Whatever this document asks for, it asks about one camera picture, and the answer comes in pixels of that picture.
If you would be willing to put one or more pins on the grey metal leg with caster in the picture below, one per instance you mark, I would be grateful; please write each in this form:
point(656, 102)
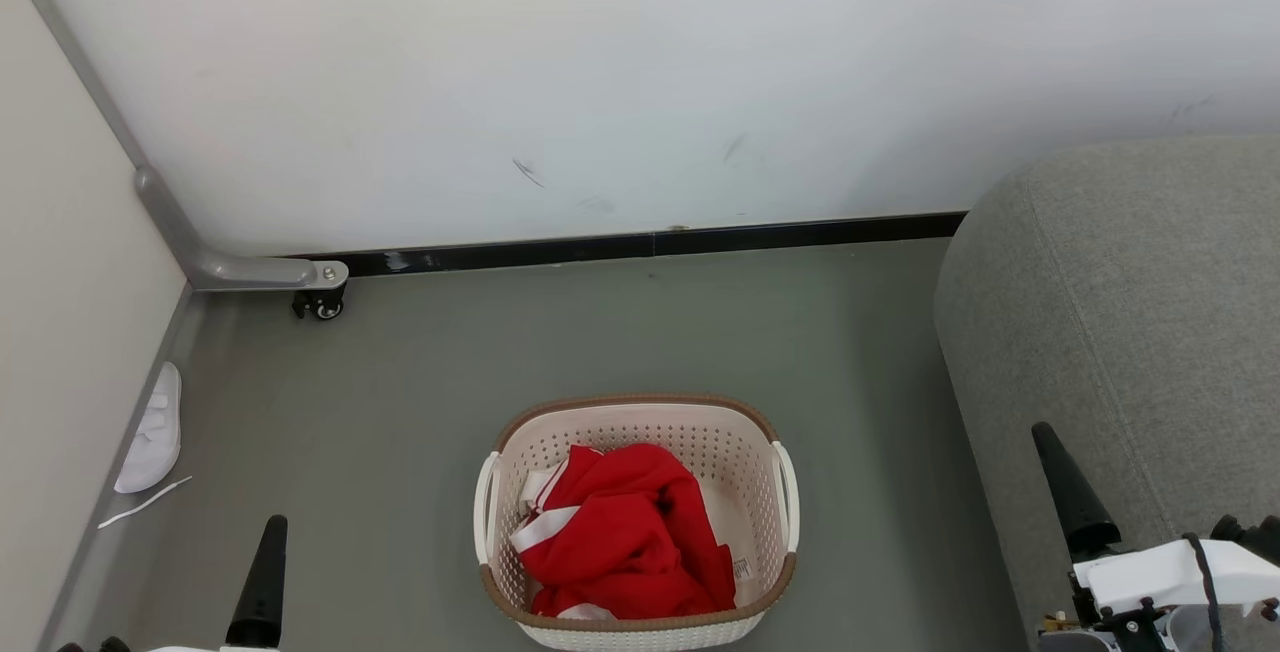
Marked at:
point(250, 272)

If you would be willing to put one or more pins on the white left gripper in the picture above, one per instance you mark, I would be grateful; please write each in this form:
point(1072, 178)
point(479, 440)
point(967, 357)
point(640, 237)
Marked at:
point(200, 650)

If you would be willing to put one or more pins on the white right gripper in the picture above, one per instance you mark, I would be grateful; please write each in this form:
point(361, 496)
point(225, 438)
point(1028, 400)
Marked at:
point(1150, 572)

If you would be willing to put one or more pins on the black caster wheel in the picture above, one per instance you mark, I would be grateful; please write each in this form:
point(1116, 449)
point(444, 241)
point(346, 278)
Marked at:
point(322, 307)

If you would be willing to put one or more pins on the thin white strip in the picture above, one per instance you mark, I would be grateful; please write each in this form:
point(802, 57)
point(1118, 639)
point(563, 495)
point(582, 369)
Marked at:
point(145, 503)

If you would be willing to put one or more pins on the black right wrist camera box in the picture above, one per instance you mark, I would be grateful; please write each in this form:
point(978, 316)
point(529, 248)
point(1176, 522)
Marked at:
point(1255, 537)

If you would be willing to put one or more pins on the black baseboard strip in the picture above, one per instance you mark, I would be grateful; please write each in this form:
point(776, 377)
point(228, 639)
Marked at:
point(700, 240)

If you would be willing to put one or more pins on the grey fabric sofa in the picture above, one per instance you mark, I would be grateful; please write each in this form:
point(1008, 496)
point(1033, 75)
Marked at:
point(1120, 312)

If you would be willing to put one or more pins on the plain red garment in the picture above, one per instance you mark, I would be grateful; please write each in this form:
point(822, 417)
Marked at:
point(620, 492)

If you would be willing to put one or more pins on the cream perforated laundry basket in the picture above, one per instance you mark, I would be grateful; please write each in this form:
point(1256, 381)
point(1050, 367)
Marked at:
point(745, 492)

